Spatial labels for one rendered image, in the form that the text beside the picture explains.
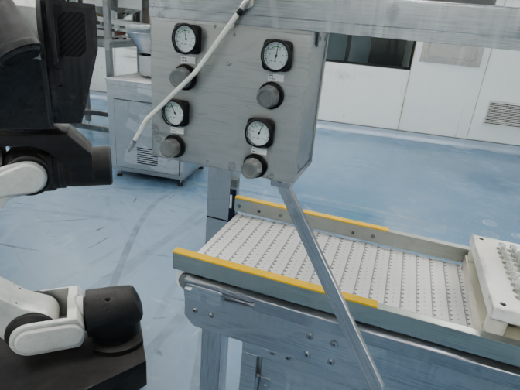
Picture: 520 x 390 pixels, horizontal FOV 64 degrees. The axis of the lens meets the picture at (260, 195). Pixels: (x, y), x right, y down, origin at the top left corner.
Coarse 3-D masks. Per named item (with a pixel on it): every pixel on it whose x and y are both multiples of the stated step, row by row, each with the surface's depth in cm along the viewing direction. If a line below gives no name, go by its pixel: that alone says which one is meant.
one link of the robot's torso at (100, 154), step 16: (64, 128) 112; (0, 144) 103; (16, 144) 104; (32, 144) 105; (48, 144) 106; (64, 144) 108; (80, 144) 110; (0, 160) 106; (64, 160) 109; (80, 160) 111; (96, 160) 114; (64, 176) 112; (80, 176) 113; (96, 176) 115; (112, 176) 117
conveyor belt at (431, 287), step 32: (256, 224) 90; (224, 256) 77; (256, 256) 78; (288, 256) 79; (352, 256) 81; (384, 256) 82; (416, 256) 83; (352, 288) 71; (384, 288) 72; (416, 288) 72; (448, 288) 73; (448, 320) 65
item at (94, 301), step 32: (128, 288) 138; (96, 320) 130; (128, 320) 135; (0, 352) 132; (64, 352) 135; (96, 352) 134; (128, 352) 136; (0, 384) 121; (32, 384) 122; (64, 384) 123; (96, 384) 124; (128, 384) 133
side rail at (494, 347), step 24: (192, 264) 69; (264, 288) 66; (288, 288) 64; (360, 312) 61; (384, 312) 60; (408, 312) 60; (432, 336) 59; (456, 336) 57; (480, 336) 56; (504, 360) 56
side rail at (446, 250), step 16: (240, 208) 94; (256, 208) 93; (272, 208) 91; (320, 224) 89; (336, 224) 87; (352, 224) 86; (368, 240) 86; (384, 240) 85; (400, 240) 84; (416, 240) 83; (432, 240) 82; (448, 256) 82
